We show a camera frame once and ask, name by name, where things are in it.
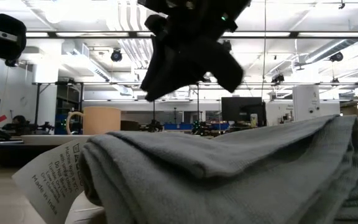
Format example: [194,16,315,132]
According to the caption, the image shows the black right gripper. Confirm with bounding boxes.
[137,0,252,103]

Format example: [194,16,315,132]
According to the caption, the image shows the grey cloth napkin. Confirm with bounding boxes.
[12,114,358,224]

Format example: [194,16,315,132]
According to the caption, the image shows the round white plate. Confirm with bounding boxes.
[19,134,92,146]

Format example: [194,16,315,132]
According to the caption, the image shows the black plastic serving tray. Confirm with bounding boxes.
[0,139,62,168]

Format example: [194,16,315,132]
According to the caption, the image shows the black computer monitor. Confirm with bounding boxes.
[221,96,268,128]

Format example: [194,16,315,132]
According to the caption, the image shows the black ceiling spotlight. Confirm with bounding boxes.
[329,51,344,63]
[110,49,124,63]

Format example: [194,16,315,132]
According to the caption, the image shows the long ceiling light strip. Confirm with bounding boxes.
[25,30,358,40]

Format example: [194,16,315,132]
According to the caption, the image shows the white cabinet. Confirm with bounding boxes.
[292,85,321,123]

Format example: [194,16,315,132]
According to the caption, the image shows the black metal rack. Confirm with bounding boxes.
[31,81,85,135]

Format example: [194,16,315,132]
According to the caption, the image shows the person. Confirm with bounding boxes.
[2,114,28,131]

